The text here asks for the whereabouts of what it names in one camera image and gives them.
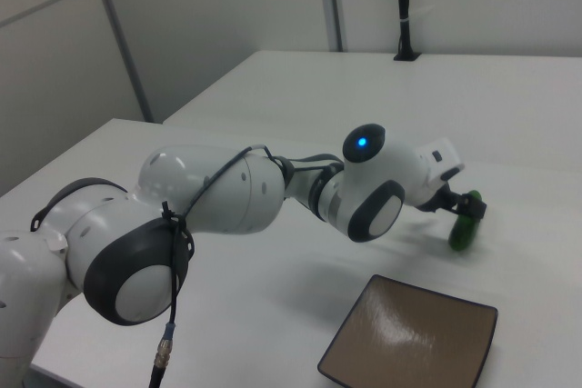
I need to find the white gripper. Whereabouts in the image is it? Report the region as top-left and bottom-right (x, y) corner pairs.
(416, 136), (488, 222)

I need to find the green cucumber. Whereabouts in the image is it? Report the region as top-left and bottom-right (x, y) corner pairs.
(447, 188), (484, 254)

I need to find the brown square ceramic plate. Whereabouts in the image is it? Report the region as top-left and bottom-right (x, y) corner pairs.
(316, 274), (499, 388)

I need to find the black clamped camera pole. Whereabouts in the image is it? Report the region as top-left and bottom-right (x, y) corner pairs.
(393, 0), (422, 62)

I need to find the black arm cable with connector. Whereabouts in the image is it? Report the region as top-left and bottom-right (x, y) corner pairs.
(148, 144), (345, 388)

